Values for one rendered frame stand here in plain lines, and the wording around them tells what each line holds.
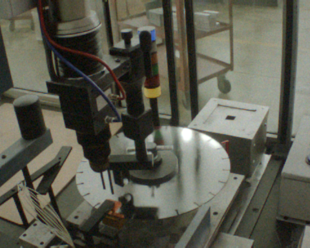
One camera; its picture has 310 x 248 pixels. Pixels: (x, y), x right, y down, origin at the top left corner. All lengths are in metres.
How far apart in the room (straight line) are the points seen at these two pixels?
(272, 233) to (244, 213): 0.10
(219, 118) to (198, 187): 0.37
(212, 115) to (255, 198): 0.27
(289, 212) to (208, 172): 0.26
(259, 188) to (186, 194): 0.36
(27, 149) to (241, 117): 0.59
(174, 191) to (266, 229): 0.30
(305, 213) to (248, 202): 0.16
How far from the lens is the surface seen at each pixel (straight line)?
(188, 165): 0.88
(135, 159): 0.77
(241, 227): 1.01
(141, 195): 0.81
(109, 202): 0.76
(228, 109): 1.19
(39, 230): 0.88
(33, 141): 0.86
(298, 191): 0.97
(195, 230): 0.66
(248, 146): 1.07
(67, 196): 1.17
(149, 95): 1.11
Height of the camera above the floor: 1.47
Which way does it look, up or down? 29 degrees down
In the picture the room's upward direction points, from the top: 5 degrees counter-clockwise
